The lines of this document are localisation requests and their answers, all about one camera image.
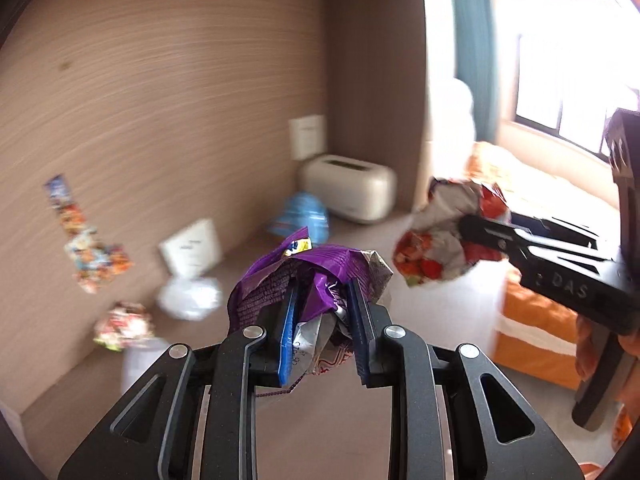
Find dark framed window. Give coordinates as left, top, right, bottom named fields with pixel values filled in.
left=514, top=32, right=640, bottom=157

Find clear crumpled plastic wrapper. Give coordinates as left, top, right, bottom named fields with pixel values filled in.
left=157, top=275, right=224, bottom=322

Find teal curtain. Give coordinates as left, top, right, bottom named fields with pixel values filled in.
left=446, top=0, right=502, bottom=137

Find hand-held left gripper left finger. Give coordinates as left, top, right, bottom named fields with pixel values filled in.
left=57, top=280, right=301, bottom=480

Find purple snack wrapper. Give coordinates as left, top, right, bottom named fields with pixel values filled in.
left=227, top=227, right=393, bottom=397

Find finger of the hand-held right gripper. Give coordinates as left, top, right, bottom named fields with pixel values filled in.
left=509, top=211, right=601, bottom=251
left=459, top=215, right=618, bottom=283

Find blue snack wrapper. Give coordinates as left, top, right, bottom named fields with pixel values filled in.
left=266, top=191, right=331, bottom=244

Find colourful wall stickers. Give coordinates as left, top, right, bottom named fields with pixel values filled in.
left=44, top=175, right=136, bottom=295

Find red and white snack wrapper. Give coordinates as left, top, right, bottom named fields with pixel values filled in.
left=392, top=177, right=513, bottom=287

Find cream toaster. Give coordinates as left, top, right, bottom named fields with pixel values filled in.
left=300, top=155, right=398, bottom=223

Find person's right hand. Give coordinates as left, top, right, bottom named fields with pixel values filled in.
left=574, top=310, right=640, bottom=411

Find white padded headboard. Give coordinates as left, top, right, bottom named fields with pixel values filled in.
left=429, top=77, right=477, bottom=183

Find orange patterned blanket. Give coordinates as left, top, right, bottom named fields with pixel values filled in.
left=467, top=140, right=640, bottom=463

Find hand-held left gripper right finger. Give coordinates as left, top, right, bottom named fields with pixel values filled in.
left=347, top=279, right=586, bottom=480

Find white wall socket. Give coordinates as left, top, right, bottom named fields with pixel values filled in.
left=159, top=218, right=224, bottom=281
left=289, top=115, right=328, bottom=161

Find floral crumpled wrapper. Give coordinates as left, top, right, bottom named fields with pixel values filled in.
left=93, top=301, right=154, bottom=353

